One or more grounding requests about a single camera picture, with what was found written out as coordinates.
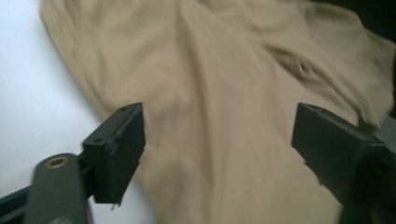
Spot khaki pants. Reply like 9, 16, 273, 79
38, 0, 396, 224

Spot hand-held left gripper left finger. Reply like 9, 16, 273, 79
81, 102, 147, 206

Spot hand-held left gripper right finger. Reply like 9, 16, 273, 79
290, 102, 390, 208

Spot white table mat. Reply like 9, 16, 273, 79
0, 0, 157, 224

